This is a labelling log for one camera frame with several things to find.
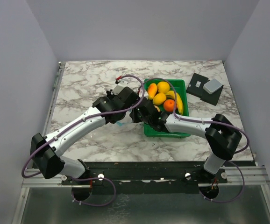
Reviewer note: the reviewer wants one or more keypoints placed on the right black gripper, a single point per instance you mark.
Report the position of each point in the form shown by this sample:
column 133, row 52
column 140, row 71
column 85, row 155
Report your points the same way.
column 135, row 119

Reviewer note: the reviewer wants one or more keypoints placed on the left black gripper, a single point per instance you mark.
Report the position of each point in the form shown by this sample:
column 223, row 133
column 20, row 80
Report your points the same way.
column 128, row 98

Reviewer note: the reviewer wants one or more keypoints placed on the clear zip top bag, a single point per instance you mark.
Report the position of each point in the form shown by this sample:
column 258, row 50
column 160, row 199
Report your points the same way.
column 125, row 121

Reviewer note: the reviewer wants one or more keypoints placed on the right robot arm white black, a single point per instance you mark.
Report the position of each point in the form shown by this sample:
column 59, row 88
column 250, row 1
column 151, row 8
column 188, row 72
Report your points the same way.
column 222, row 137

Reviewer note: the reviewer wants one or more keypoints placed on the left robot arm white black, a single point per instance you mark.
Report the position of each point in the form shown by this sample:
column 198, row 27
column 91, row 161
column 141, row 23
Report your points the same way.
column 47, row 152

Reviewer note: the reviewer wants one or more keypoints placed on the yellow lemon front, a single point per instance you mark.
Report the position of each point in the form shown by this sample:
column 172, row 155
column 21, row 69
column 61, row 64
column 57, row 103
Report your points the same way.
column 159, row 99

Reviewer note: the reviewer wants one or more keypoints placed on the yellow lemon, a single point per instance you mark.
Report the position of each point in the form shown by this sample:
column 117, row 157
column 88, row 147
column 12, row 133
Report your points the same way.
column 159, row 99
column 163, row 87

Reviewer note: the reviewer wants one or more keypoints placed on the red yellow mango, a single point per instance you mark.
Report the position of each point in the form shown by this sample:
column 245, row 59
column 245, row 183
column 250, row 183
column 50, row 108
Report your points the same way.
column 152, row 91

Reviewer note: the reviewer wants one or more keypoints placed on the orange fruit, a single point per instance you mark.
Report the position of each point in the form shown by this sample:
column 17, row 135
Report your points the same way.
column 169, row 105

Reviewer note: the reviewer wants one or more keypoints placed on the yellow lemon back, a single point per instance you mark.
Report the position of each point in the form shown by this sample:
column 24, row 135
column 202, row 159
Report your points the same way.
column 163, row 87

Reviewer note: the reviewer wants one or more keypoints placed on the yellow banana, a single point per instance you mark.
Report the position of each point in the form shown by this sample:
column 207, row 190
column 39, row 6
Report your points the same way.
column 177, row 99

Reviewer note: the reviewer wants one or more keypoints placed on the green plastic bin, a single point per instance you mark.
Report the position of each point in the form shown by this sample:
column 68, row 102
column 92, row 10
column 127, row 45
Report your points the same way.
column 180, row 88

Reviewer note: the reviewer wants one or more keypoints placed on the black scale base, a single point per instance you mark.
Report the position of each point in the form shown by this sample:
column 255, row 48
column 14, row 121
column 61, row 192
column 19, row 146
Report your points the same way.
column 195, row 88

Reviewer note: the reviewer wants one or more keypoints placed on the grey scale platform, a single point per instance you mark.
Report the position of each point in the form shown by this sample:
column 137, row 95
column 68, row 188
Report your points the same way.
column 212, row 86

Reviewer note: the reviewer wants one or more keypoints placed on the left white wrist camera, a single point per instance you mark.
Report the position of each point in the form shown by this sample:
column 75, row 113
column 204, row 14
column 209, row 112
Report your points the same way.
column 120, row 84

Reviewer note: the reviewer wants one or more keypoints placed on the black mounting rail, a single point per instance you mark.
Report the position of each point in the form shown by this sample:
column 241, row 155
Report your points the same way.
column 147, row 177

